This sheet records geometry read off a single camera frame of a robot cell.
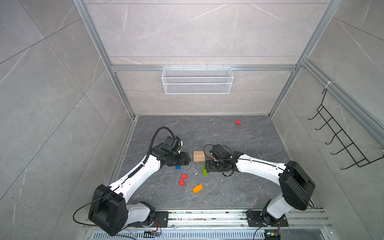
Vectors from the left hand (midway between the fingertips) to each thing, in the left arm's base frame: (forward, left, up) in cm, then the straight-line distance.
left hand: (185, 157), depth 82 cm
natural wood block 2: (+7, -8, -12) cm, 16 cm away
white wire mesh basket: (+50, -9, +17) cm, 53 cm away
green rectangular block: (-6, -11, -7) cm, 14 cm away
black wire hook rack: (-13, -72, +20) cm, 76 cm away
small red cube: (+35, -41, -12) cm, 55 cm away
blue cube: (0, +5, -12) cm, 13 cm away
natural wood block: (+9, -8, -10) cm, 16 cm away
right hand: (-2, -15, -8) cm, 17 cm away
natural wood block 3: (+4, -8, -11) cm, 14 cm away
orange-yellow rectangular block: (-14, -6, -11) cm, 19 cm away
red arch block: (-10, +3, -11) cm, 16 cm away
